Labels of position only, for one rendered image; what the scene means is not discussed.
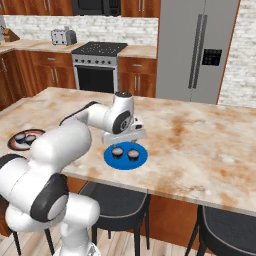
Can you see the grey steel fridge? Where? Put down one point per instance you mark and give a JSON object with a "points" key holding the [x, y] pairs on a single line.
{"points": [[180, 50]]}

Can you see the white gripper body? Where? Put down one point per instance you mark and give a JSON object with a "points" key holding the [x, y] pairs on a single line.
{"points": [[124, 136]]}

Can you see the silver toaster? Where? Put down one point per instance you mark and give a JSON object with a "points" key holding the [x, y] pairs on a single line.
{"points": [[63, 36]]}

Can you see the wooden wall cupboards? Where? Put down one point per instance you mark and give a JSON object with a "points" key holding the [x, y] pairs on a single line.
{"points": [[140, 8], [33, 6]]}

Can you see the blue round plate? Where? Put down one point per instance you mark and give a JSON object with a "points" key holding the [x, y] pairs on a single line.
{"points": [[125, 164]]}

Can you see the steel stove with oven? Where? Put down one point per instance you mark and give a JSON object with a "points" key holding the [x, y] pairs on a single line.
{"points": [[96, 66]]}

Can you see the wooden knife block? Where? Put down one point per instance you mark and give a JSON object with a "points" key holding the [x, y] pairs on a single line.
{"points": [[10, 35]]}

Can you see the black bar stool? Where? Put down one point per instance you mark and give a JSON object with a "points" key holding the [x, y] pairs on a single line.
{"points": [[120, 203], [230, 233], [49, 240]]}

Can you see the black microwave oven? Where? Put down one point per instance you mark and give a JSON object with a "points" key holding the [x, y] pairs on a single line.
{"points": [[96, 7]]}

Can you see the red and black plate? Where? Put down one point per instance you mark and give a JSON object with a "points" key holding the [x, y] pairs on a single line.
{"points": [[12, 145]]}

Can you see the wooden island cabinet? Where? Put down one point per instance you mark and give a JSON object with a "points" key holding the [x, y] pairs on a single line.
{"points": [[170, 213]]}

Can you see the wooden base cupboards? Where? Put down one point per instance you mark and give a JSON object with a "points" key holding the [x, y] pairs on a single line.
{"points": [[137, 77], [40, 71]]}

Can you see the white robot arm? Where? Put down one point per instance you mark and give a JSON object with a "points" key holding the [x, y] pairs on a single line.
{"points": [[60, 143]]}

